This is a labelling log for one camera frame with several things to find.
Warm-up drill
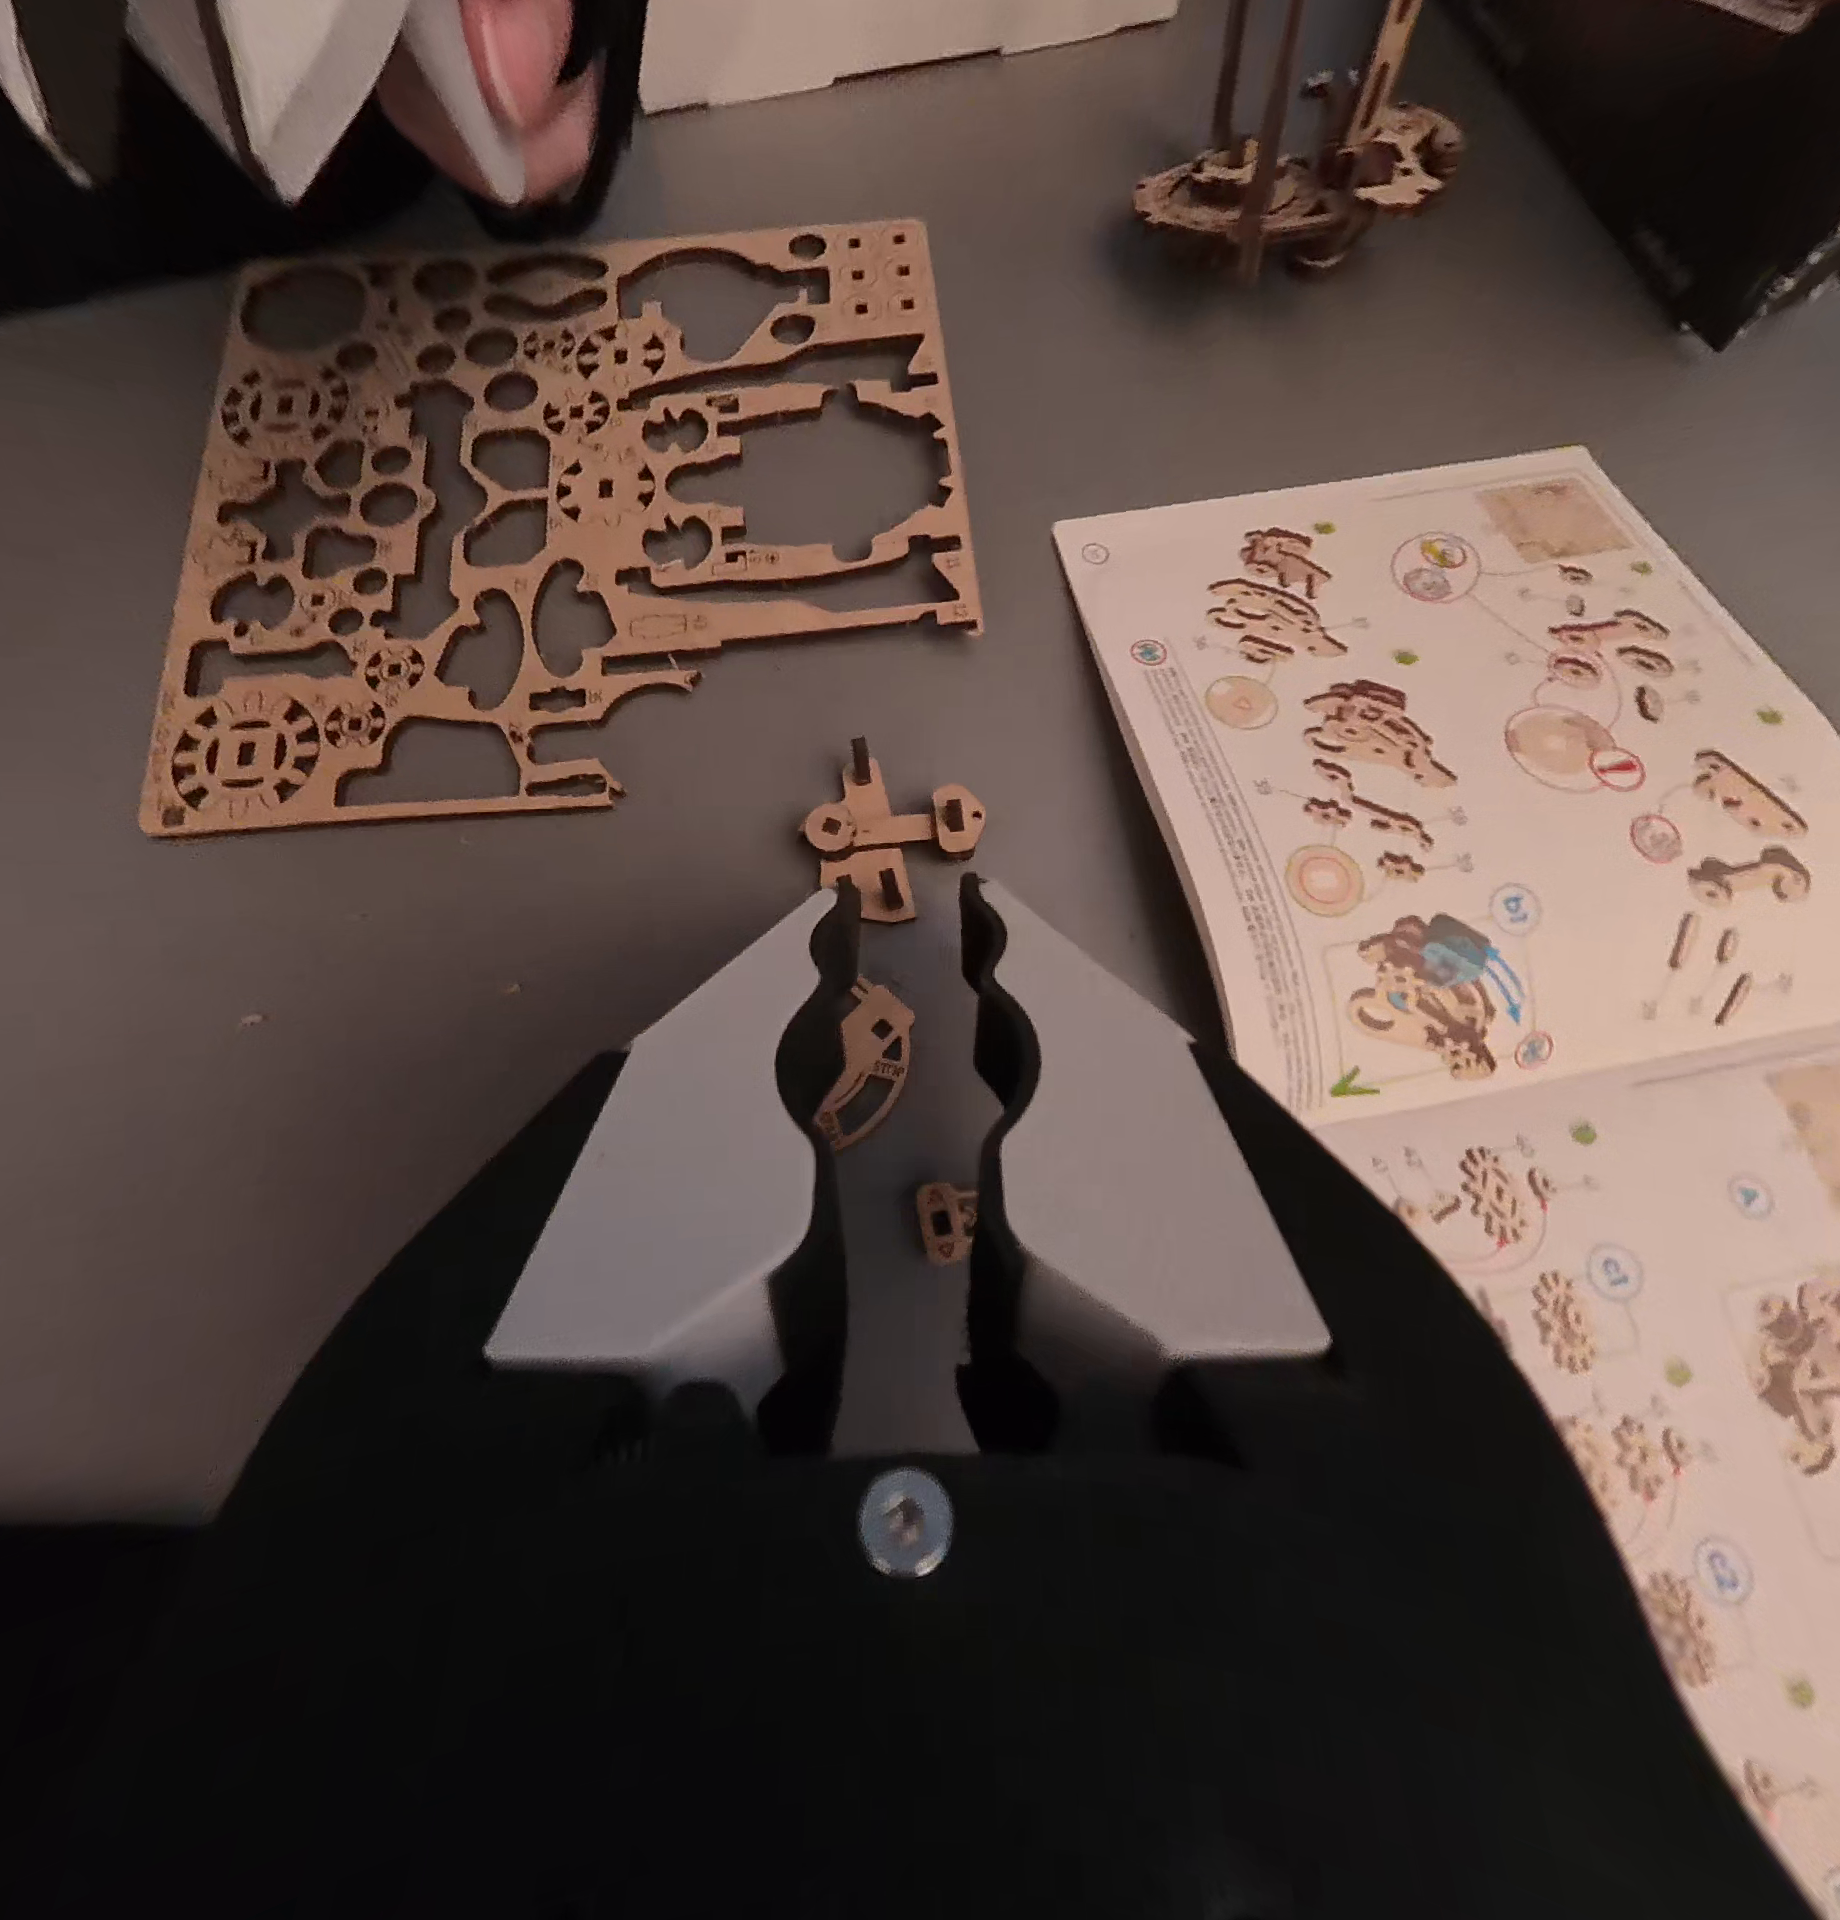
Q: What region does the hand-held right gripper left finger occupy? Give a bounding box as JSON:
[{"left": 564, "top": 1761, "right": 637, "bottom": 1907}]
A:
[{"left": 485, "top": 884, "right": 865, "bottom": 1455}]

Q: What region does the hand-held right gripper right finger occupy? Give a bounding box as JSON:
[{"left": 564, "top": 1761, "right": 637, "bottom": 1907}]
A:
[{"left": 953, "top": 874, "right": 1335, "bottom": 1455}]

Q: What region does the punched-out wooden parts sheet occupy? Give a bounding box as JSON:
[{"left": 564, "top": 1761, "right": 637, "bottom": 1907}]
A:
[{"left": 137, "top": 218, "right": 986, "bottom": 840}]

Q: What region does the cross-shaped wooden model assembly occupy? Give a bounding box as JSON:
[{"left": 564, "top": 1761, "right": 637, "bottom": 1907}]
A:
[{"left": 796, "top": 736, "right": 993, "bottom": 921}]

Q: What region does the person's left forearm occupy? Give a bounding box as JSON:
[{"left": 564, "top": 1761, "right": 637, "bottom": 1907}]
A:
[{"left": 0, "top": 0, "right": 415, "bottom": 209}]

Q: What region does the curved wooden model part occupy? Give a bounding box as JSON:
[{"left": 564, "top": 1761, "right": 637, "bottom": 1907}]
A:
[{"left": 810, "top": 975, "right": 920, "bottom": 1156}]

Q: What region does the assembled wooden model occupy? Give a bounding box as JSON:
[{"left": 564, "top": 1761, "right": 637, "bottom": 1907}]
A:
[{"left": 1130, "top": 0, "right": 1468, "bottom": 287}]

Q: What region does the person's left hand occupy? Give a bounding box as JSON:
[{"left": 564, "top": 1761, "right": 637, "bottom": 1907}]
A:
[{"left": 461, "top": 0, "right": 568, "bottom": 144}]

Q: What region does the open instruction booklet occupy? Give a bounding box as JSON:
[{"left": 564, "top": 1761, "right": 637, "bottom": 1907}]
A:
[{"left": 1051, "top": 444, "right": 1840, "bottom": 1920}]

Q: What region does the black box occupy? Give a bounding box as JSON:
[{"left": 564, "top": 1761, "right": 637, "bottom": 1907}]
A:
[{"left": 1438, "top": 0, "right": 1840, "bottom": 355}]

